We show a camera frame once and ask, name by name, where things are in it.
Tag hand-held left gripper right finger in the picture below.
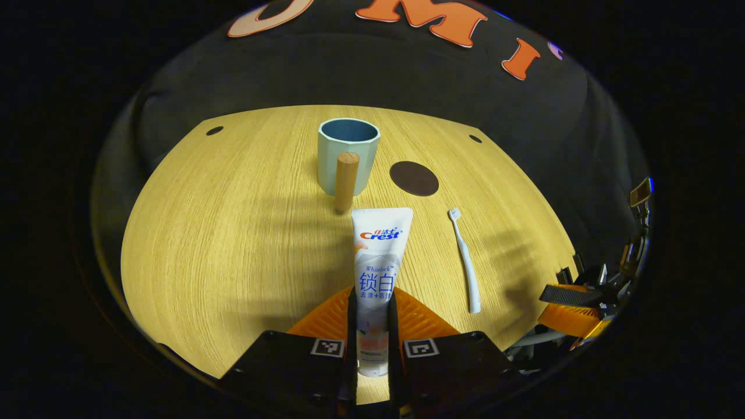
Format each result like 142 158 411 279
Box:
387 286 524 417

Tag round brown coaster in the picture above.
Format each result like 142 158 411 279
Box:
389 161 439 197

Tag white toothpaste tube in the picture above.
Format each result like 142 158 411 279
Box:
351 208 414 378

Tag light blue cup wooden handle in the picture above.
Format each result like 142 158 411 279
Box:
318 118 381 213

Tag wooden desktop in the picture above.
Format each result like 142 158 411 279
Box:
120 105 580 405

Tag white toothbrush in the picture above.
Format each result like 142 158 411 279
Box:
448 208 483 314

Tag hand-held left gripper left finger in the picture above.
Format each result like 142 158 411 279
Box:
218 285 359 417

